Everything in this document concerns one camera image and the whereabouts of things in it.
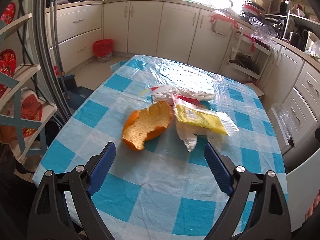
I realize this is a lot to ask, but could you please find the white tissue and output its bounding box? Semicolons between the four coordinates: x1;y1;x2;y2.
175;120;222;152

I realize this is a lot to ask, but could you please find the yellow snack wrapper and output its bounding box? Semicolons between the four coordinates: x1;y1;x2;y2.
172;94;239;136

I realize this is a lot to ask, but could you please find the large orange peel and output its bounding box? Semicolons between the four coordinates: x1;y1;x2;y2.
121;101;173;151

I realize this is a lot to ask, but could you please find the red lined trash basket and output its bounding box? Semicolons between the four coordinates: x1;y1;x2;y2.
93;38;113;63

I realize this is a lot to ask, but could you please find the person's right hand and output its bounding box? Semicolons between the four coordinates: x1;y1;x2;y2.
305;190;320;220

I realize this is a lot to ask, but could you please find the open bottom drawer with bags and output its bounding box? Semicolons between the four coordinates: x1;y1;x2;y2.
267;103;294;155

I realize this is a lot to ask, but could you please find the white blue shelf rack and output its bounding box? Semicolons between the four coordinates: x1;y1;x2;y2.
0;2;59;165

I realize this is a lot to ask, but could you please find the small white step stool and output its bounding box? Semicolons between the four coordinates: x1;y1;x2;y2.
245;83;264;98

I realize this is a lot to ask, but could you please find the blue dustpan with brush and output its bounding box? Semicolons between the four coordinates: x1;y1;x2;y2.
57;74;93;112

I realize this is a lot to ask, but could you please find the blue checkered plastic tablecloth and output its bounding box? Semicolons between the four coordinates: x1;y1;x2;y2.
33;55;287;239

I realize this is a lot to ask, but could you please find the dark wok on trolley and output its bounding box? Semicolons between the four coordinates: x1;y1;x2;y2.
229;53;259;74

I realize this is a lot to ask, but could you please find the white narrow storage trolley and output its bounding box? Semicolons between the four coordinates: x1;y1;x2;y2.
219;27;273;85

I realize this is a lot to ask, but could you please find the white bag on counter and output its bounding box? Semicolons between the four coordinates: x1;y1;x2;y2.
304;31;320;63

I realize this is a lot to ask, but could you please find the clear plastic bag on trolley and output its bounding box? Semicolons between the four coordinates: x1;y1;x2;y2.
249;17;277;43

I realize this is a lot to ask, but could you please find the red bag on cabinet hanger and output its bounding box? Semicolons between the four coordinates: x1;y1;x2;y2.
210;14;239;29

